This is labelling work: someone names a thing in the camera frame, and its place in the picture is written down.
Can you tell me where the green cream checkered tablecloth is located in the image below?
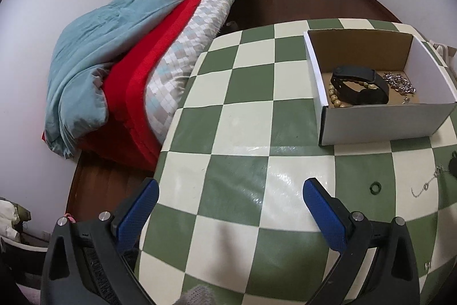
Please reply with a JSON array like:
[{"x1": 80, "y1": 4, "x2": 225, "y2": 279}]
[{"x1": 134, "y1": 18, "x2": 457, "y2": 305}]

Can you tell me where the light blue quilt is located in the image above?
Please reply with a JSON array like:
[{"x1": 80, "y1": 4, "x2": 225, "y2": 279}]
[{"x1": 44, "y1": 0, "x2": 256, "y2": 160}]

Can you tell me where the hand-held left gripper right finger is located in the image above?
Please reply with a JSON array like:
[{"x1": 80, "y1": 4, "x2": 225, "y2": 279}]
[{"x1": 302, "y1": 178, "x2": 421, "y2": 305}]

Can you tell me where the white cardboard box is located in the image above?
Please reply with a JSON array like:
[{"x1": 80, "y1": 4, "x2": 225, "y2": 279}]
[{"x1": 303, "y1": 29, "x2": 457, "y2": 147}]

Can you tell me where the white crumpled cloth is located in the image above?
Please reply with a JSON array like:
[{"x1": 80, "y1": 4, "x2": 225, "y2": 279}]
[{"x1": 0, "y1": 199, "x2": 21, "y2": 242}]

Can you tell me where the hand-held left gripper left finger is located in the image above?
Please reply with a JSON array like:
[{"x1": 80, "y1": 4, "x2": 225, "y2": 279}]
[{"x1": 41, "y1": 178, "x2": 160, "y2": 305}]

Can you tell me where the black smart watch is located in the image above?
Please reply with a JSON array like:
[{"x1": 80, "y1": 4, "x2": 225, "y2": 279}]
[{"x1": 330, "y1": 65, "x2": 390, "y2": 106}]

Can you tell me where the grey knitted cloth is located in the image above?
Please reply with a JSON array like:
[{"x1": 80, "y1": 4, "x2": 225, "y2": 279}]
[{"x1": 178, "y1": 285, "x2": 223, "y2": 305}]

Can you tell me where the red blanket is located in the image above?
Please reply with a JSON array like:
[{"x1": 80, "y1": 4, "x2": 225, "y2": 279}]
[{"x1": 41, "y1": 0, "x2": 249, "y2": 172}]

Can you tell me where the silver chain bracelet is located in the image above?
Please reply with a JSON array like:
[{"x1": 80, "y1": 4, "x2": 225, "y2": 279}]
[{"x1": 382, "y1": 72, "x2": 418, "y2": 105}]

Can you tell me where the thin silver necklace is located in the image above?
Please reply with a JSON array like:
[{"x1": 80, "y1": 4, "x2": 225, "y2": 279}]
[{"x1": 411, "y1": 164, "x2": 449, "y2": 199}]

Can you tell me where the grey white checked bedsheet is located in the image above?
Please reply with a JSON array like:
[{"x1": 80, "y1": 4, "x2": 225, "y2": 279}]
[{"x1": 144, "y1": 0, "x2": 249, "y2": 149}]

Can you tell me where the wooden bead bracelet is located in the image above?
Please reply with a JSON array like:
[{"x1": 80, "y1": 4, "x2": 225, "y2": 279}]
[{"x1": 327, "y1": 74, "x2": 381, "y2": 109}]

